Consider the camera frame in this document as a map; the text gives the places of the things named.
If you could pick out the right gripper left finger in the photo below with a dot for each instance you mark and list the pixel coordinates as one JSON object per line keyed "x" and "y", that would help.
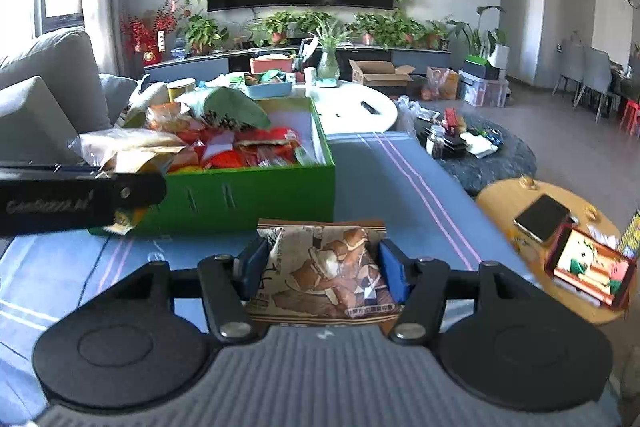
{"x": 227, "y": 283}

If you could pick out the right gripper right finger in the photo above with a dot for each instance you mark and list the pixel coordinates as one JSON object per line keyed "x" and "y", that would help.
{"x": 419, "y": 286}

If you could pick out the brown mushroom snack bag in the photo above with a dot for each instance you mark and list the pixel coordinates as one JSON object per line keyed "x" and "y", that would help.
{"x": 323, "y": 273}

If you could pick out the sliced bread loaf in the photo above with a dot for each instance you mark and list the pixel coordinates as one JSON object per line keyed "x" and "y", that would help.
{"x": 128, "y": 150}

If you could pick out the red snack bag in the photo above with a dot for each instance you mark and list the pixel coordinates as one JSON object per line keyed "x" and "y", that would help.
{"x": 216, "y": 149}

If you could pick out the light green snack bag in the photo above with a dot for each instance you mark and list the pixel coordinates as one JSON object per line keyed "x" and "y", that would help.
{"x": 226, "y": 108}

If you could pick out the yellow green bean snack bag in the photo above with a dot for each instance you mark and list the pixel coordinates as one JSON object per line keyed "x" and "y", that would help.
{"x": 125, "y": 221}

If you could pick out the green cardboard box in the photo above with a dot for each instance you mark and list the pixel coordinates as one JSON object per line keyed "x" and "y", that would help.
{"x": 205, "y": 202}

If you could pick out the grey sofa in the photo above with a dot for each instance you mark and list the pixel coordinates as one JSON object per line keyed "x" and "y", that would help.
{"x": 51, "y": 92}

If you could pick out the round wooden side table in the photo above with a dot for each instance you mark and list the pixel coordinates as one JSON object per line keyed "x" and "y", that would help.
{"x": 502, "y": 201}

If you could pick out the tablet in red case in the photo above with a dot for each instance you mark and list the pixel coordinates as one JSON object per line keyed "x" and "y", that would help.
{"x": 586, "y": 265}

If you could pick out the yellow tin can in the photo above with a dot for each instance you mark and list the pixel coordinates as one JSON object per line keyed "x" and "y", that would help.
{"x": 179, "y": 87}

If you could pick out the white oval coffee table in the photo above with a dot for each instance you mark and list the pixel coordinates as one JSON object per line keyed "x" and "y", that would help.
{"x": 350, "y": 108}

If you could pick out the red flower decoration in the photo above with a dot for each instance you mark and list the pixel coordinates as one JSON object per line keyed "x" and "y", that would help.
{"x": 145, "y": 34}

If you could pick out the open cardboard box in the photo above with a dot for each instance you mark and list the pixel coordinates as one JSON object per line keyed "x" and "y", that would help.
{"x": 380, "y": 74}

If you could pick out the red plastic stool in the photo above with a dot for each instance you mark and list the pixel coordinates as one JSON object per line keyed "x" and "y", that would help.
{"x": 630, "y": 121}

